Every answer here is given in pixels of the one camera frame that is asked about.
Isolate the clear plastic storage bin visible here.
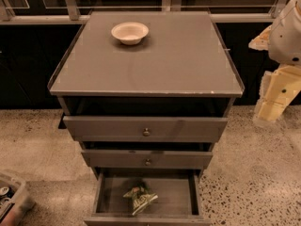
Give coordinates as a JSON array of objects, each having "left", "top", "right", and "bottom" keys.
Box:
[{"left": 0, "top": 171, "right": 35, "bottom": 226}]

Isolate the top grey drawer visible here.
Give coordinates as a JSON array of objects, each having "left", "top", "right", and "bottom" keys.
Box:
[{"left": 63, "top": 116, "right": 228, "bottom": 142}]

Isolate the grey drawer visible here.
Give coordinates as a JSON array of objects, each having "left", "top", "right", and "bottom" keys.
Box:
[
  {"left": 82, "top": 150, "right": 213, "bottom": 170},
  {"left": 63, "top": 116, "right": 228, "bottom": 142},
  {"left": 84, "top": 169, "right": 211, "bottom": 226}
]

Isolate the green jalapeno chip bag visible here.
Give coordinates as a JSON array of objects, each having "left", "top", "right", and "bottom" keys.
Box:
[{"left": 123, "top": 182, "right": 158, "bottom": 216}]

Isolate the brass drawer knob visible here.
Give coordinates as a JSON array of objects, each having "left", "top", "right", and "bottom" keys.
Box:
[
  {"left": 145, "top": 159, "right": 151, "bottom": 166},
  {"left": 143, "top": 128, "right": 151, "bottom": 137}
]

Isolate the bottom grey drawer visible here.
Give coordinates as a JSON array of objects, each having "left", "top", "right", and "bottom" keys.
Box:
[{"left": 84, "top": 169, "right": 211, "bottom": 226}]

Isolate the middle grey drawer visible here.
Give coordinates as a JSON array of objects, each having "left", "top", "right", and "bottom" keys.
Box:
[{"left": 82, "top": 150, "right": 213, "bottom": 170}]

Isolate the white paper bowl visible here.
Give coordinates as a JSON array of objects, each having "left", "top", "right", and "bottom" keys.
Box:
[{"left": 111, "top": 22, "right": 149, "bottom": 45}]

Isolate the grey drawer cabinet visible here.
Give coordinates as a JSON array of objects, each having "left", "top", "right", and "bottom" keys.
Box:
[{"left": 47, "top": 10, "right": 246, "bottom": 226}]

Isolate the brass middle drawer knob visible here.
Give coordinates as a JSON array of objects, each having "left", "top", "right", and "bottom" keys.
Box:
[{"left": 145, "top": 159, "right": 151, "bottom": 166}]

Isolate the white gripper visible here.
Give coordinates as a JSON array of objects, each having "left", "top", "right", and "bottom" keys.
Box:
[{"left": 248, "top": 0, "right": 301, "bottom": 121}]

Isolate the metal window railing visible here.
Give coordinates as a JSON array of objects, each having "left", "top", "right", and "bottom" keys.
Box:
[{"left": 1, "top": 0, "right": 290, "bottom": 25}]

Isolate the brass top drawer knob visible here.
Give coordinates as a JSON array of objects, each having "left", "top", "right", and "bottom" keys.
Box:
[{"left": 143, "top": 128, "right": 151, "bottom": 137}]

